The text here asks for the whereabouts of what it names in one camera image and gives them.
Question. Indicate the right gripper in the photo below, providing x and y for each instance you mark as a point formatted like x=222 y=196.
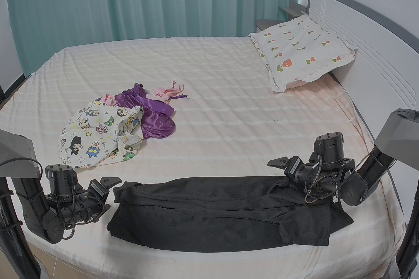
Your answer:
x=299 y=173

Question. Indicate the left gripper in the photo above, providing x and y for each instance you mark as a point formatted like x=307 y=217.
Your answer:
x=95 y=199

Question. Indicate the black T-shirt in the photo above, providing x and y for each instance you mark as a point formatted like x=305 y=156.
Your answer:
x=212 y=212

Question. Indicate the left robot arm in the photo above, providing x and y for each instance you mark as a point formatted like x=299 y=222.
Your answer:
x=36 y=205

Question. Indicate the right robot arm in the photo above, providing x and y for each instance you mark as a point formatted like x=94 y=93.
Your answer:
x=370 y=173

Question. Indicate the bed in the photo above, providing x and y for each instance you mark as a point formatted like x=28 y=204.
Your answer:
x=229 y=75

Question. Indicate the white printed pyjama top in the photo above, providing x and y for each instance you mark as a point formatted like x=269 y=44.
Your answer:
x=95 y=137

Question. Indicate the purple garment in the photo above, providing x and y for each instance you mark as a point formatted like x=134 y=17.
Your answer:
x=157 y=124

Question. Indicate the pink garment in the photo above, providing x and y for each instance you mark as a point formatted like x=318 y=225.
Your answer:
x=163 y=93

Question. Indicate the white printed pillow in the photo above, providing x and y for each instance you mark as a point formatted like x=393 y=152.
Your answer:
x=301 y=48

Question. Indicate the grey bedside table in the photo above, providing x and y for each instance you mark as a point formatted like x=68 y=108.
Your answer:
x=265 y=24

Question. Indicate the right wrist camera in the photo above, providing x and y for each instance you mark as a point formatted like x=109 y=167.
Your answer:
x=314 y=158

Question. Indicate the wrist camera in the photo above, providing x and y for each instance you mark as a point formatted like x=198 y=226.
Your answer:
x=314 y=158
x=72 y=179

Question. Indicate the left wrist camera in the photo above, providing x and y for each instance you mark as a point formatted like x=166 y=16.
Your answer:
x=72 y=179

